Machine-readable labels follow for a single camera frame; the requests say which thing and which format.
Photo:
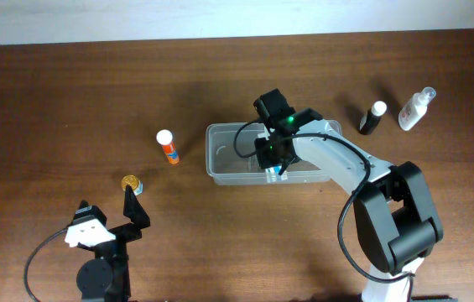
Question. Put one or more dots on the white blue medicine box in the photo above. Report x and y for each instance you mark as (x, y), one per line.
(273, 174)

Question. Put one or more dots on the black bottle white cap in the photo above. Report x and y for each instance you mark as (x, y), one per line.
(372, 118)

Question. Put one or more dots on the clear plastic container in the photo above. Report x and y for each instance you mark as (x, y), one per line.
(226, 168)

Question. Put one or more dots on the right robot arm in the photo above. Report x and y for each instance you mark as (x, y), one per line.
(389, 223)

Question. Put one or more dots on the orange effervescent tablet tube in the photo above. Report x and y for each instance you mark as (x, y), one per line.
(165, 140)

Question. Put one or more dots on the white spray bottle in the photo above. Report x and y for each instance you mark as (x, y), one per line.
(415, 108)

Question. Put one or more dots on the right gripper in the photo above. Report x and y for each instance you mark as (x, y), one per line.
(264, 158)

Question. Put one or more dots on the small gold-lidded jar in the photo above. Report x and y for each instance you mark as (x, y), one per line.
(134, 182)

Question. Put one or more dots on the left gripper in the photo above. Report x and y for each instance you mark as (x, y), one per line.
(137, 216)

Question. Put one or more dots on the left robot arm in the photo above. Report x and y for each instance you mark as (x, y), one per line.
(105, 278)

